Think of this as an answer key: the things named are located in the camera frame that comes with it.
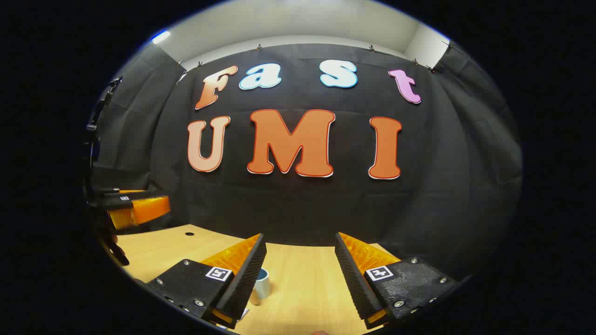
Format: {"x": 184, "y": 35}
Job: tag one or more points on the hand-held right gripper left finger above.
{"x": 249, "y": 274}

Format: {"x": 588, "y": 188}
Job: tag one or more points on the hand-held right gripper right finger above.
{"x": 354, "y": 279}

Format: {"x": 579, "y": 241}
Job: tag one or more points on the wooden desktop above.
{"x": 302, "y": 279}

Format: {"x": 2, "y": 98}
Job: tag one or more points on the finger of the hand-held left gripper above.
{"x": 111, "y": 191}
{"x": 144, "y": 209}

